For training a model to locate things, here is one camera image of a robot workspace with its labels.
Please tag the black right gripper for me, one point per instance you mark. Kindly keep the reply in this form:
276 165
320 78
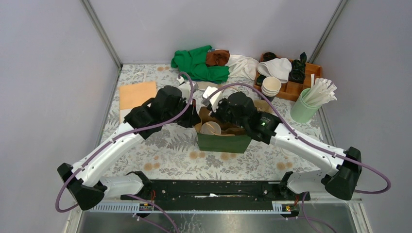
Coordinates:
215 112

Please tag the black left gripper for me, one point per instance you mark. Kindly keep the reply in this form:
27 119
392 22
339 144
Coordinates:
194 117

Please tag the green paper bag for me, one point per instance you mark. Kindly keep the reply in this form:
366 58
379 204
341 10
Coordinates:
219 143

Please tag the cardboard cup carrier tray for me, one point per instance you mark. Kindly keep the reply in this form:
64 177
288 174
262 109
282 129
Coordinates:
234 131

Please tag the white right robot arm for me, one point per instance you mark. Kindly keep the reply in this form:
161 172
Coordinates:
336 174

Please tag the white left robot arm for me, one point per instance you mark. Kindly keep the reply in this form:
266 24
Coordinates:
84 179

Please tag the wooden compartment tray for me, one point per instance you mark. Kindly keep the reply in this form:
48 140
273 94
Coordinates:
290 90

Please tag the stack of paper cups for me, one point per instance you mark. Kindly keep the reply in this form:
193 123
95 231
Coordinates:
270 87

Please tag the white cloth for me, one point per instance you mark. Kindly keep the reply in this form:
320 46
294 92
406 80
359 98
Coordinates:
242 66

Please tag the green cloth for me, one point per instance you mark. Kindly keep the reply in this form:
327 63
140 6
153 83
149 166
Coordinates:
193 62

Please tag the floral table mat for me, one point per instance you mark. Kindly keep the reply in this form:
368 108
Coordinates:
173 152

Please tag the brown cloth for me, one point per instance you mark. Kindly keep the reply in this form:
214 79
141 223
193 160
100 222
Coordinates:
217 58

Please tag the white folded towel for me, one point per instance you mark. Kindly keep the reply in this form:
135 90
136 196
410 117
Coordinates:
279 68

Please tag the green straw holder cup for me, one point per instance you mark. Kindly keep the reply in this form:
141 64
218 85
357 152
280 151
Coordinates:
301 112

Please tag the black crumpled bag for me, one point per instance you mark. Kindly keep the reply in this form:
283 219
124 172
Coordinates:
297 73

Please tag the white paper straws bundle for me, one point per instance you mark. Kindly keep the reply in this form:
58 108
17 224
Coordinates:
321 91

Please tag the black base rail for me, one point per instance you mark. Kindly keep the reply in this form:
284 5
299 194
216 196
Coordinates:
187 195

